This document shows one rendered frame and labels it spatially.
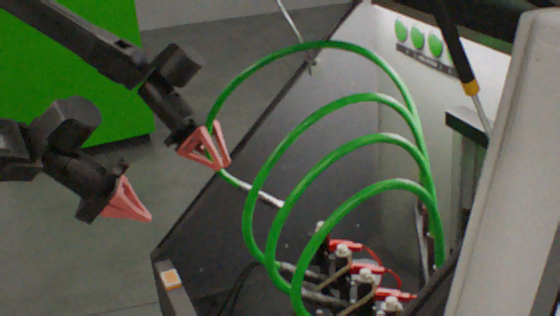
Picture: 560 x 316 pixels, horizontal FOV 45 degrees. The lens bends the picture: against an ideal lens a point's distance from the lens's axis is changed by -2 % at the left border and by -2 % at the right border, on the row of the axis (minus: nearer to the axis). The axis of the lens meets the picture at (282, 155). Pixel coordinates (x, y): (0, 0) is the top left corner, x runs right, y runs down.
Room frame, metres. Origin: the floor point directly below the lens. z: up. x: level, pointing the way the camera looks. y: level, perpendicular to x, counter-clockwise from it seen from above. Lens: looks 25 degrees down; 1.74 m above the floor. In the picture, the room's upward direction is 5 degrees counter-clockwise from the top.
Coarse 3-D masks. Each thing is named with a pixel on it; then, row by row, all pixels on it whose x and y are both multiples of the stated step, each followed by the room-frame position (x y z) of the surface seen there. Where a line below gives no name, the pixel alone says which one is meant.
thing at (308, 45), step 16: (288, 48) 1.09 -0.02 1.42; (304, 48) 1.09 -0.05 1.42; (336, 48) 1.09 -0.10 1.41; (352, 48) 1.08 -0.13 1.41; (256, 64) 1.10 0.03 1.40; (384, 64) 1.08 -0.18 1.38; (240, 80) 1.10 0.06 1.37; (400, 80) 1.08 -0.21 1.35; (224, 96) 1.10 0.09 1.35; (416, 112) 1.08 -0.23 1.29; (208, 128) 1.10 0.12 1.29; (224, 176) 1.10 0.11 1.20
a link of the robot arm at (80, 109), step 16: (80, 96) 0.92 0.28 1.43; (48, 112) 0.88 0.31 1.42; (64, 112) 0.87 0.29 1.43; (80, 112) 0.89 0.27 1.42; (96, 112) 0.91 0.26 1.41; (32, 128) 0.89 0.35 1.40; (48, 128) 0.87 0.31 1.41; (64, 128) 0.87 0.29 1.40; (80, 128) 0.87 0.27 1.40; (96, 128) 0.89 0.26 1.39; (32, 144) 0.88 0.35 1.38; (48, 144) 0.86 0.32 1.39; (64, 144) 0.88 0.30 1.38; (80, 144) 0.89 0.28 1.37; (32, 160) 0.87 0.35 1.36; (0, 176) 0.83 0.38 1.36; (16, 176) 0.84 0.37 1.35; (32, 176) 0.86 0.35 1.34
